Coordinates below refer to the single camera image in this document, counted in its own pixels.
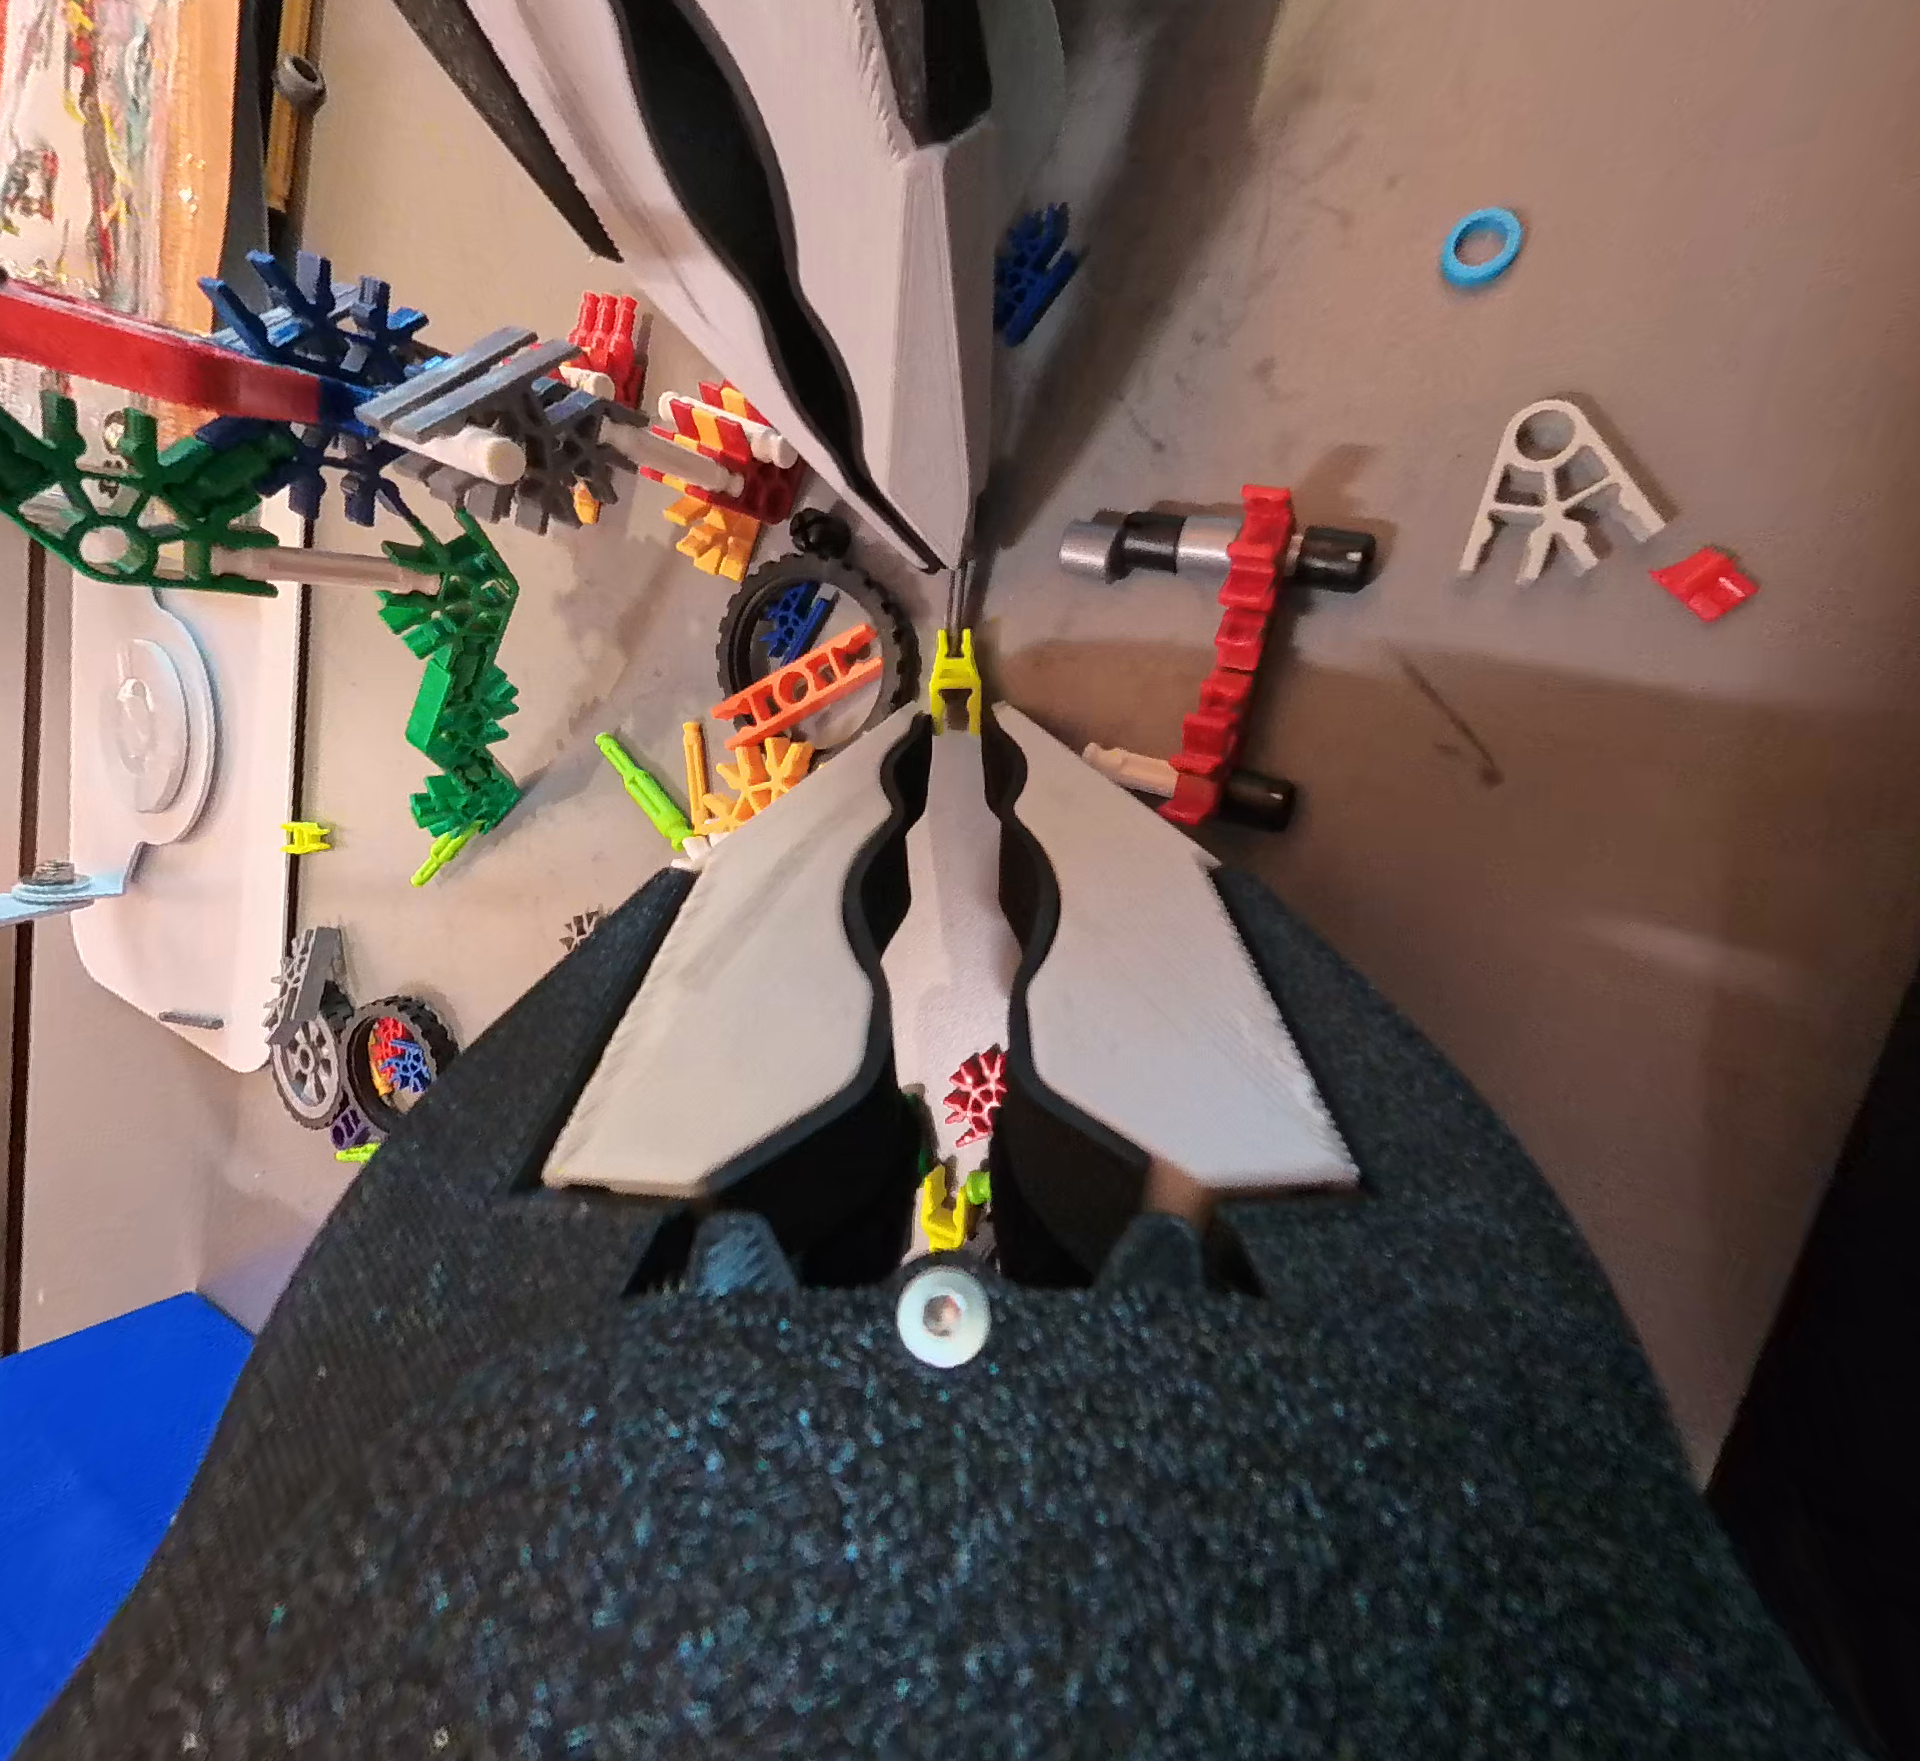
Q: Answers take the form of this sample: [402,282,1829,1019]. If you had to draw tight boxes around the metal strip bracket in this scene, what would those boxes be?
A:
[0,855,128,925]

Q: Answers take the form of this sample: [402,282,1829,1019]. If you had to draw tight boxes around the small red piece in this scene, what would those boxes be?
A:
[1651,545,1763,621]

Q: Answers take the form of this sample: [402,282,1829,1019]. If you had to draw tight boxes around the red connector strip with rods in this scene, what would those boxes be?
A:
[1082,478,1378,832]

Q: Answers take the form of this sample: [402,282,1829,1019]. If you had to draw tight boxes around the tan triangular connector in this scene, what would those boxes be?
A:
[1457,399,1669,587]

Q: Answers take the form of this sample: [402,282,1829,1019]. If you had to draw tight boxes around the instruction booklet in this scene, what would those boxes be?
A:
[0,0,256,341]

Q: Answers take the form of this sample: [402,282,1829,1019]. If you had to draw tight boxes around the colourful construction toy robot figure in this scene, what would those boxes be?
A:
[0,250,799,887]

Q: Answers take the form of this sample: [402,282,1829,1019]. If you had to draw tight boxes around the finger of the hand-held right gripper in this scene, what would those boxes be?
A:
[399,0,942,566]
[601,0,1006,581]

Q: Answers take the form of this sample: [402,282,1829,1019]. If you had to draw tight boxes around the blue storage bin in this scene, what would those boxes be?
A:
[0,1288,261,1713]

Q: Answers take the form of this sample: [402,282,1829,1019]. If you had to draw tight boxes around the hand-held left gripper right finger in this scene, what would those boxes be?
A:
[989,703,1361,1199]

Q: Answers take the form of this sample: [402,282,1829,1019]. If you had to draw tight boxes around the white mounting plate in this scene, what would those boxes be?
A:
[65,574,314,1075]

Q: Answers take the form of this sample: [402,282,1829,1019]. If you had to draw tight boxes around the yellow fan connector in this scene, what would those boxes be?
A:
[681,716,824,845]

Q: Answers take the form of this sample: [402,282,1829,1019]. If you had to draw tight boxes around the grey fan connector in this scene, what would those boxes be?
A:
[265,925,359,1041]

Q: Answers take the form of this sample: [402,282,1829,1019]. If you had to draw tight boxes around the red snowflake connector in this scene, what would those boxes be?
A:
[940,1041,1014,1142]

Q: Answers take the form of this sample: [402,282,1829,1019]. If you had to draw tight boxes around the small grey wheel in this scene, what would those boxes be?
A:
[269,1005,363,1125]

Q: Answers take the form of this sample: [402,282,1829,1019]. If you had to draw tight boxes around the orange ladder connector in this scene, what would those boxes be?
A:
[714,618,881,750]

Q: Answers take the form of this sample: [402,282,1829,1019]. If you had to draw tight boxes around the light blue ring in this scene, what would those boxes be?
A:
[1438,203,1526,299]

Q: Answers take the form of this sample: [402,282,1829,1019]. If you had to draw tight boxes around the black rubber tyre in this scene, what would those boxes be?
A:
[714,559,922,750]
[339,995,457,1135]

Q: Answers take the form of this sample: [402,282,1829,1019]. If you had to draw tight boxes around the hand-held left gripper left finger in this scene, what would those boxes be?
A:
[542,709,932,1193]

